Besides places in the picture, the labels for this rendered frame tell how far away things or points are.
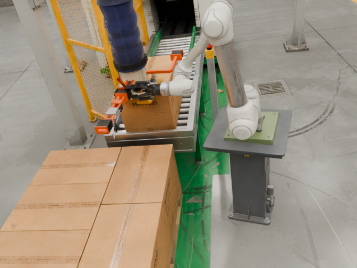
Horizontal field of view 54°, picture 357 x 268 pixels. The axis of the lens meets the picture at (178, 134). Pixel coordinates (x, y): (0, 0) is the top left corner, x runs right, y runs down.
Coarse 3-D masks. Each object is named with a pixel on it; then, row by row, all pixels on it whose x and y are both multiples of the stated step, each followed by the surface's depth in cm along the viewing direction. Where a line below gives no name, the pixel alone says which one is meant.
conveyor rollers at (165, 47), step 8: (160, 40) 453; (168, 40) 451; (176, 40) 442; (184, 40) 440; (160, 48) 430; (168, 48) 429; (176, 48) 420; (184, 48) 418; (184, 56) 396; (192, 64) 380; (192, 72) 358; (192, 80) 343; (184, 96) 322; (184, 104) 307; (184, 112) 300; (184, 120) 286; (120, 128) 294; (176, 128) 278; (184, 128) 277
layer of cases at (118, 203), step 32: (64, 160) 265; (96, 160) 259; (128, 160) 253; (160, 160) 248; (32, 192) 239; (64, 192) 234; (96, 192) 230; (128, 192) 225; (160, 192) 221; (32, 224) 214; (64, 224) 210; (96, 224) 207; (128, 224) 203; (160, 224) 206; (0, 256) 197; (32, 256) 194; (64, 256) 191; (96, 256) 188; (128, 256) 185; (160, 256) 202
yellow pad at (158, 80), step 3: (156, 78) 258; (159, 78) 259; (150, 81) 251; (153, 81) 255; (156, 81) 254; (159, 81) 256; (144, 90) 241; (138, 99) 238; (138, 102) 236; (141, 102) 236; (144, 102) 235; (147, 102) 235; (150, 102) 234
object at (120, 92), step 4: (120, 88) 226; (116, 92) 224; (120, 92) 223; (124, 92) 222; (128, 92) 220; (116, 96) 221; (120, 96) 220; (128, 96) 222; (124, 100) 222; (128, 100) 222
